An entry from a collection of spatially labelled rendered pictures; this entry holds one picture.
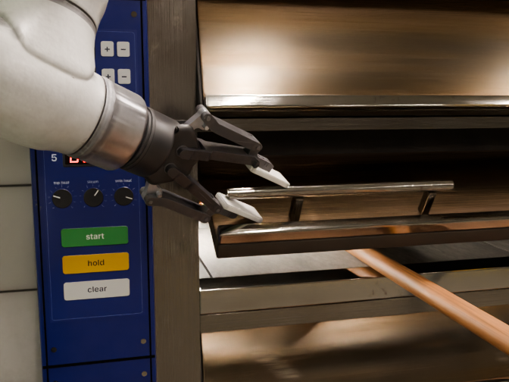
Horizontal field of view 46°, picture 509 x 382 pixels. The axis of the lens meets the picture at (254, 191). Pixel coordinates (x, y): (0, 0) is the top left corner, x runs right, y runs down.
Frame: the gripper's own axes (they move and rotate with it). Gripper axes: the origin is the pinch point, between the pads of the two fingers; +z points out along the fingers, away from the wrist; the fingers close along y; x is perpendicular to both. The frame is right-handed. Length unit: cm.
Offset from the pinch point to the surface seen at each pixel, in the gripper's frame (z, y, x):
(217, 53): -4.7, -10.5, -18.8
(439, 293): 23.2, -3.1, 17.0
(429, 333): 45.5, 7.9, 8.8
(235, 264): 19.3, 18.5, -13.5
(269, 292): 16.4, 14.7, -1.0
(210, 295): 8.6, 19.5, -3.3
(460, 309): 20.8, -4.1, 21.8
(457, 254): 52, -5, -1
